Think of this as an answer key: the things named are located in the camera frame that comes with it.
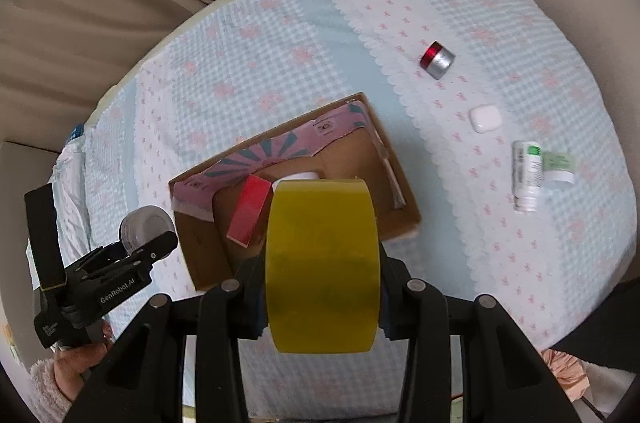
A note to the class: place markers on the checkered floral bedsheet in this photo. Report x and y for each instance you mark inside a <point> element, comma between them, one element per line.
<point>450,203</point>

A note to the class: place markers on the red packet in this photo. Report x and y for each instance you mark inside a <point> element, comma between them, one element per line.
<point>246,213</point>

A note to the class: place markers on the red and silver jar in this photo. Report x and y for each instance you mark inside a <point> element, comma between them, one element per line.
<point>437,59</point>

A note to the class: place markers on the person's left forearm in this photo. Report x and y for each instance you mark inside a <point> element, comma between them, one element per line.
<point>47,395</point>

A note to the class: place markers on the white round lid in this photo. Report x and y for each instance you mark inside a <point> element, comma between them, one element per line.
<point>300,176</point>

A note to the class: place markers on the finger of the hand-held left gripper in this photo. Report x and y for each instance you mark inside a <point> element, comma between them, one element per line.
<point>155,247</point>

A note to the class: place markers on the white bottle with green label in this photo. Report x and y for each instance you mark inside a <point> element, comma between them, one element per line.
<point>527,175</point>

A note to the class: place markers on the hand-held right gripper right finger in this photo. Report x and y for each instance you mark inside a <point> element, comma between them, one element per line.
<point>386,303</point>

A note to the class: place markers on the yellow tape roll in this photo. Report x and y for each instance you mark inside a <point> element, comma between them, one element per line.
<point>320,263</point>

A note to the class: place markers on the pink patterned paper package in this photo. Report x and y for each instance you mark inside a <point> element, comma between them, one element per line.
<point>280,153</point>

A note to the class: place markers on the white earbuds case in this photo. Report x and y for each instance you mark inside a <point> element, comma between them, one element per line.
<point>485,118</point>

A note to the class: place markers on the person's left hand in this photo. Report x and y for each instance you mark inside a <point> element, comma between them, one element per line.
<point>75,365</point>

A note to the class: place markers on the cardboard box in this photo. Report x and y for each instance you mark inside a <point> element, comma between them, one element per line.
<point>350,173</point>

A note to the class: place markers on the small white green jar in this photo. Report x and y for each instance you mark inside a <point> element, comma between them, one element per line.
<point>559,170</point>

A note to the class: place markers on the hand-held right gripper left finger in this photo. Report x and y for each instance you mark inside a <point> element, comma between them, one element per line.
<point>256,303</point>

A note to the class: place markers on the white round jar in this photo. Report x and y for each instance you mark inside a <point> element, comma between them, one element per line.
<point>142,225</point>

